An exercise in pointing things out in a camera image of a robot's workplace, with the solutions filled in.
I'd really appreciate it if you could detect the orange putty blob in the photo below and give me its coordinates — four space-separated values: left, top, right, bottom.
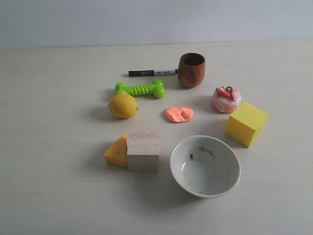
165 107 194 123

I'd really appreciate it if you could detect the pink toy strawberry cake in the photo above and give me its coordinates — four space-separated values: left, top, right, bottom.
212 86 242 114

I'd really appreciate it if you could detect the yellow cheese wedge toy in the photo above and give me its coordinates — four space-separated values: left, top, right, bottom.
104 133 129 168

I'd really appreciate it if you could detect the yellow lemon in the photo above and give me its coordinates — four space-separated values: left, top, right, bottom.
108 94 138 118

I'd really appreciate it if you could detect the white ceramic bowl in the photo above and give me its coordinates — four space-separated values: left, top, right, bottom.
169 135 241 198

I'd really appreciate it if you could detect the light wooden cube block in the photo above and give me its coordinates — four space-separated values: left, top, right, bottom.
127 130 159 172

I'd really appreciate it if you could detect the green bone chew toy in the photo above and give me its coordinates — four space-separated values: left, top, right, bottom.
115 80 166 98

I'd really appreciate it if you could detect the black and white marker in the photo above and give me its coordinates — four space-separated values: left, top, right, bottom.
128 69 178 77

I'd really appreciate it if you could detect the brown wooden cup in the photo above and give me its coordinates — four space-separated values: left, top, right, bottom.
178 52 206 88

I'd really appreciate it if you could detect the yellow cube block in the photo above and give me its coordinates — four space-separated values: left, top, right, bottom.
225 102 269 148

